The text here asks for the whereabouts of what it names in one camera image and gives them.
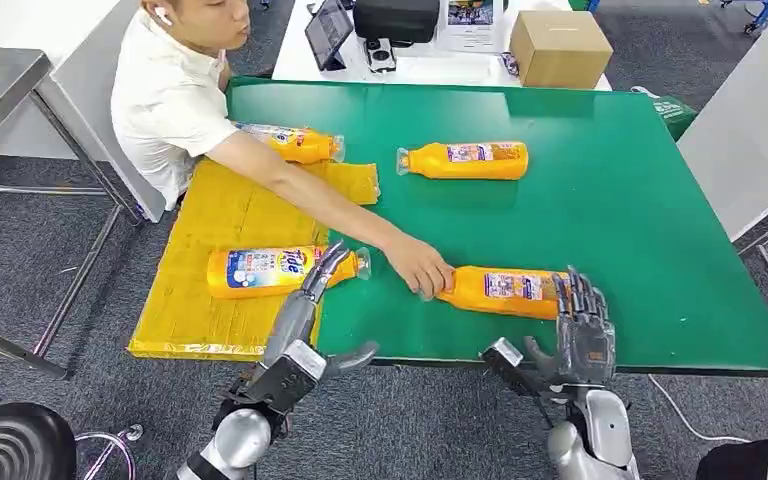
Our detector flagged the white cable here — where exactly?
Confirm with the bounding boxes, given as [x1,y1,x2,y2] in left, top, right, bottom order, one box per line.
[648,374,754,445]

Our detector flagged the person's leg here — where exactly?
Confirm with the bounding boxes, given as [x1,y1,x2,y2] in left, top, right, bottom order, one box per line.
[693,429,768,480]

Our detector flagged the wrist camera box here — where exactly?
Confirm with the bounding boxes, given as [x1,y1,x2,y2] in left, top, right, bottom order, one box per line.
[479,337,546,400]
[243,339,328,417]

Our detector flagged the blue cart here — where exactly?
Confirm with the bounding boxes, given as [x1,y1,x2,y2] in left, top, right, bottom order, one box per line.
[700,0,768,38]

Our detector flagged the steel table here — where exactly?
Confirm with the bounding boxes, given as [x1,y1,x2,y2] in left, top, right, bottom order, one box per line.
[0,44,148,382]

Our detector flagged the orange drink bottle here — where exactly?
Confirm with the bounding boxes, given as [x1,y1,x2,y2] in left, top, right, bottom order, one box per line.
[422,264,573,323]
[206,244,373,301]
[234,121,348,166]
[395,140,530,182]

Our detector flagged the green table mat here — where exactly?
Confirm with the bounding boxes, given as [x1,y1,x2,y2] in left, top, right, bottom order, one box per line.
[224,75,768,379]

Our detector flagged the white table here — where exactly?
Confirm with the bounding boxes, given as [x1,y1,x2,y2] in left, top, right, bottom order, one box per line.
[271,0,615,93]

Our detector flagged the green bag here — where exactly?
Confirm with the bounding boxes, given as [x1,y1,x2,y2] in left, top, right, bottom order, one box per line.
[650,94,699,142]

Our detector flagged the black tablet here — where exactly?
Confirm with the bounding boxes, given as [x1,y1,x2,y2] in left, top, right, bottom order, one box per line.
[303,0,356,73]

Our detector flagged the small black-white camera device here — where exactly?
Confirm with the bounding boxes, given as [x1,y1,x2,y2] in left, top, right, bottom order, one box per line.
[364,36,399,75]

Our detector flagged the white board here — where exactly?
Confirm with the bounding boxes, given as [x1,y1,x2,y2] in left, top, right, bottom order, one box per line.
[34,0,168,225]

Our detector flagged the large white panel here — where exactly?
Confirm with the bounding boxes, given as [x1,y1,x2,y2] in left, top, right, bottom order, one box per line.
[677,10,768,243]

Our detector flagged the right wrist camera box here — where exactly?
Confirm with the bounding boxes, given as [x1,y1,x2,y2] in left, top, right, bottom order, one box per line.
[479,337,546,400]

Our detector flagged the black bag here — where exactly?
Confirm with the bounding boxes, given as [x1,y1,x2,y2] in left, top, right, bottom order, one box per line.
[352,0,442,46]

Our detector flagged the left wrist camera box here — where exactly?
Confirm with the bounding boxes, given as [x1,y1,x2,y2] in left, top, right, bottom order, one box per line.
[243,339,328,417]

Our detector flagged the person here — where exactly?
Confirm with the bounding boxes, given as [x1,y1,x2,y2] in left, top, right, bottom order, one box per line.
[110,0,457,301]

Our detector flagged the yellow sheet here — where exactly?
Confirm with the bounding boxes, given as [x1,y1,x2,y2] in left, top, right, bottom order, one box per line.
[128,157,383,364]

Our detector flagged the person's right hand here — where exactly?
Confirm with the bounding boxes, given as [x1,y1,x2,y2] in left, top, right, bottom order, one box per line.
[383,234,457,301]

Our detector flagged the chrome stool ring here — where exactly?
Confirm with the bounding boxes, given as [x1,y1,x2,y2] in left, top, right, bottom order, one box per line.
[73,423,145,480]

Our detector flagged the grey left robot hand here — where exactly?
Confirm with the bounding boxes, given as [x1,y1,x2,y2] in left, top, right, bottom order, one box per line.
[263,239,381,379]

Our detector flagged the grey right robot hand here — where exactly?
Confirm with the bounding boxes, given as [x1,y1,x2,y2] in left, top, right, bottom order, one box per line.
[523,266,618,388]

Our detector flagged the brown cardboard box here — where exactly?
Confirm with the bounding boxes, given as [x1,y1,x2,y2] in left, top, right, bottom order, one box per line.
[507,9,615,91]

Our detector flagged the printed white booklet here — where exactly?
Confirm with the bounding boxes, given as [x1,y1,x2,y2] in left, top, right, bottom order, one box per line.
[436,0,507,55]

